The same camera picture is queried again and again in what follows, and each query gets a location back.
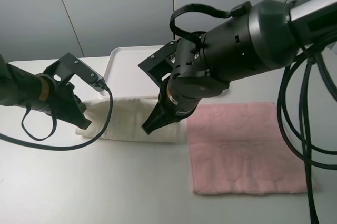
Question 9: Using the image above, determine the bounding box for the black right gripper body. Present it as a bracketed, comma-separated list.
[158, 77, 201, 121]

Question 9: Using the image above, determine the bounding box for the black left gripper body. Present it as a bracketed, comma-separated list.
[35, 73, 86, 119]

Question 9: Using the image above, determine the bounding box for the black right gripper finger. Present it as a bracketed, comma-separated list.
[141, 102, 179, 135]

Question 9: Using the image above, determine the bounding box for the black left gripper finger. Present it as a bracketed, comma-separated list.
[56, 103, 91, 129]

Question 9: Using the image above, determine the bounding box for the white towel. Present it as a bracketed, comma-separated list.
[75, 98, 186, 143]

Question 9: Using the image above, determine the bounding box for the pink towel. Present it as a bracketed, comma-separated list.
[187, 102, 307, 195]

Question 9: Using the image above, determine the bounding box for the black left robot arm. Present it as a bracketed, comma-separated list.
[1, 53, 97, 129]

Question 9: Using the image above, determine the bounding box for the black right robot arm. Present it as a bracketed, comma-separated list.
[139, 0, 336, 133]

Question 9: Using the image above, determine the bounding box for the white plastic tray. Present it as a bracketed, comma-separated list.
[104, 45, 161, 99]

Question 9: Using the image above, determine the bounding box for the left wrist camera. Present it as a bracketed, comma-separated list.
[43, 53, 108, 92]

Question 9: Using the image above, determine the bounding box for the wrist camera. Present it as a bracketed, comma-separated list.
[43, 53, 108, 92]
[138, 41, 178, 87]

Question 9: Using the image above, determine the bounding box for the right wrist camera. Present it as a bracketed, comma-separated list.
[138, 41, 178, 87]

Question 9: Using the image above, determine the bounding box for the black left camera cable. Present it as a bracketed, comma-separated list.
[0, 83, 114, 151]

